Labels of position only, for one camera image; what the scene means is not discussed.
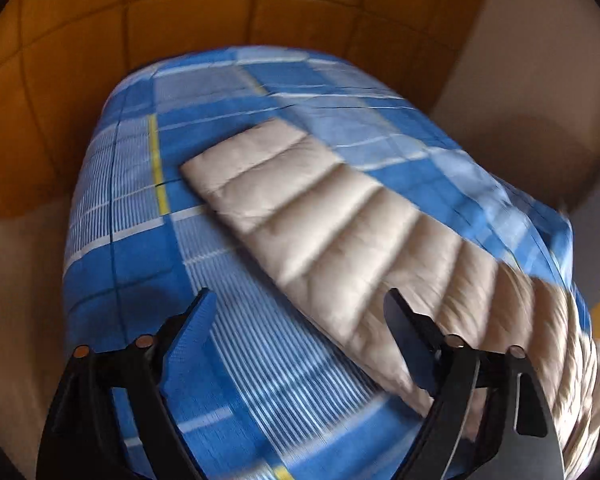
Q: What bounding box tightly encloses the blue plaid bed sheet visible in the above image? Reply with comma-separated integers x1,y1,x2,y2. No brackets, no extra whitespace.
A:
62,47,592,479

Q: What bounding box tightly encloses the beige quilted down jacket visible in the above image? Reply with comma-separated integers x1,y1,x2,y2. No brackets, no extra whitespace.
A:
181,119,600,478

